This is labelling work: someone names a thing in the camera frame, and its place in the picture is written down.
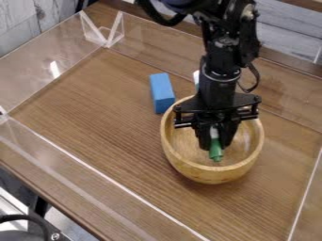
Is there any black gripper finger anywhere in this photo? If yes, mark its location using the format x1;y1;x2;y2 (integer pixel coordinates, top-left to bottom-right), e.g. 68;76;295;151
219;120;240;148
193;122;210;151

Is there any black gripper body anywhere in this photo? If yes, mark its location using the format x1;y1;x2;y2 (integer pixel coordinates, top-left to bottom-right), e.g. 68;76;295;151
172;64;261;129

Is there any green Expo marker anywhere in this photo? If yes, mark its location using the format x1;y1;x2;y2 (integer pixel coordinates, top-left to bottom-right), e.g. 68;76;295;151
208;127;223;162

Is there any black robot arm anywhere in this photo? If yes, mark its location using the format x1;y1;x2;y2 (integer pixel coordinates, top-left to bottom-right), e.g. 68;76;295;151
137;0;261;151

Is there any brown wooden bowl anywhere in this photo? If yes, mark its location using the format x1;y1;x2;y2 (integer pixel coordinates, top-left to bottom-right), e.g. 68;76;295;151
160;96;264;185

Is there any blue rectangular block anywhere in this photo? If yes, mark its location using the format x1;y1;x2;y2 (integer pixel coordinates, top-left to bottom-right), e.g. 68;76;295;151
149;72;176;114

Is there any black metal stand base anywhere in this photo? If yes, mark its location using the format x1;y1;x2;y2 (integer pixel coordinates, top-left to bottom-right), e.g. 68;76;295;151
0;199;73;241

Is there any clear acrylic corner bracket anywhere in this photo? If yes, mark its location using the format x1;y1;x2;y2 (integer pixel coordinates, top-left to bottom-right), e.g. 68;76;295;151
78;11;124;48

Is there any black cable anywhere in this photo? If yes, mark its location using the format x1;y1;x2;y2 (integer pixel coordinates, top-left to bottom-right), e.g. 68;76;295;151
0;214;45;241

